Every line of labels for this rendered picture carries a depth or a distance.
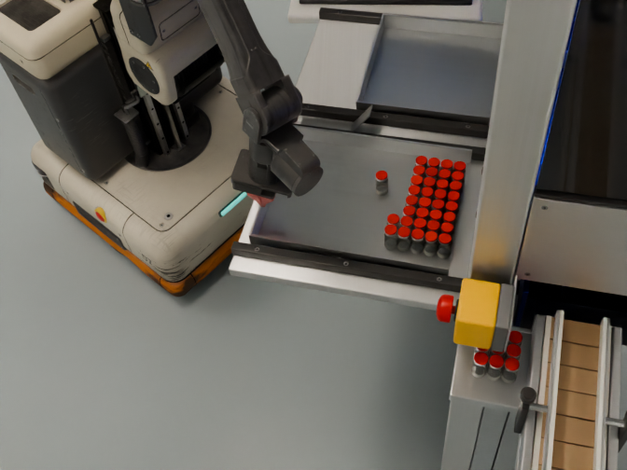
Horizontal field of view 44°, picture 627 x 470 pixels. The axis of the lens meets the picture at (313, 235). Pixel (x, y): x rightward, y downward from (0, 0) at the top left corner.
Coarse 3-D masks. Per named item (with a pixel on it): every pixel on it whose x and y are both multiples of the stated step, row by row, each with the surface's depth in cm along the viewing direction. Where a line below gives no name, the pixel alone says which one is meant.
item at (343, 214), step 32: (320, 160) 145; (352, 160) 145; (384, 160) 144; (320, 192) 141; (352, 192) 140; (256, 224) 135; (288, 224) 137; (320, 224) 137; (352, 224) 136; (384, 224) 136; (352, 256) 130; (384, 256) 128; (416, 256) 131
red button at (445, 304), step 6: (444, 300) 111; (450, 300) 111; (438, 306) 111; (444, 306) 110; (450, 306) 110; (438, 312) 111; (444, 312) 110; (450, 312) 110; (438, 318) 111; (444, 318) 111; (450, 318) 111
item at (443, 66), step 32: (384, 32) 164; (416, 32) 164; (448, 32) 162; (480, 32) 160; (384, 64) 159; (416, 64) 158; (448, 64) 157; (480, 64) 156; (384, 96) 153; (416, 96) 153; (448, 96) 152; (480, 96) 151
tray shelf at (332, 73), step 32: (320, 32) 166; (352, 32) 166; (320, 64) 161; (352, 64) 160; (320, 96) 155; (352, 96) 155; (384, 128) 149; (480, 160) 142; (320, 288) 131; (352, 288) 129; (384, 288) 128; (416, 288) 128
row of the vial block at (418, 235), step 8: (432, 160) 137; (432, 168) 136; (432, 176) 135; (424, 184) 135; (432, 184) 134; (424, 192) 133; (432, 192) 133; (424, 200) 132; (432, 200) 134; (424, 208) 131; (416, 216) 132; (424, 216) 130; (416, 224) 129; (424, 224) 129; (416, 232) 128; (424, 232) 130; (416, 240) 128; (424, 240) 129; (416, 248) 130
